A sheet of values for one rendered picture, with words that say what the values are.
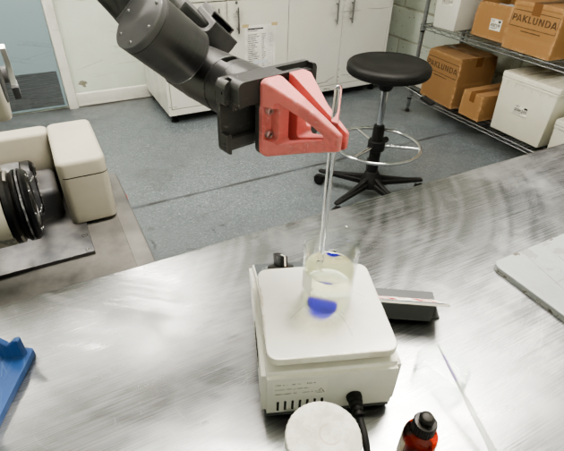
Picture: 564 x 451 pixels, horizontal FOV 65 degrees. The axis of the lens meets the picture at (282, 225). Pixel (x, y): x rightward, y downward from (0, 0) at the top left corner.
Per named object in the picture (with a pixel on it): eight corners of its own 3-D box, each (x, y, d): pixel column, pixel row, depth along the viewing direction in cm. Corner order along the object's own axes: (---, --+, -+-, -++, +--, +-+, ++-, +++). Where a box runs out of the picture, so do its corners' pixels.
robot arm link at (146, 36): (221, 15, 51) (173, 74, 53) (140, -64, 42) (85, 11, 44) (269, 67, 44) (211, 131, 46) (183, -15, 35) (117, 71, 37)
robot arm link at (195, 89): (229, 62, 49) (202, 106, 50) (183, 23, 44) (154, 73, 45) (268, 79, 45) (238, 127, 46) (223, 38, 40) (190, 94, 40)
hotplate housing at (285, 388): (248, 280, 59) (247, 232, 55) (345, 274, 61) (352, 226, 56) (262, 444, 41) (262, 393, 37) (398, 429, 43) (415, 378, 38)
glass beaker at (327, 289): (335, 333, 42) (344, 267, 37) (287, 307, 44) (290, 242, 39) (364, 295, 46) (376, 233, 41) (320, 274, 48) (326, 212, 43)
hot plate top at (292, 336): (256, 275, 49) (256, 268, 48) (363, 268, 50) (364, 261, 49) (267, 368, 39) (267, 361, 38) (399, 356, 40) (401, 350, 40)
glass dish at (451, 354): (418, 399, 46) (423, 387, 44) (407, 355, 50) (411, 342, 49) (472, 402, 45) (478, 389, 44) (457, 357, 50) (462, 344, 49)
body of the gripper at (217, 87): (321, 63, 40) (270, 44, 45) (227, 84, 35) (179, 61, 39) (316, 130, 44) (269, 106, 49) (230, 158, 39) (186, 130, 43)
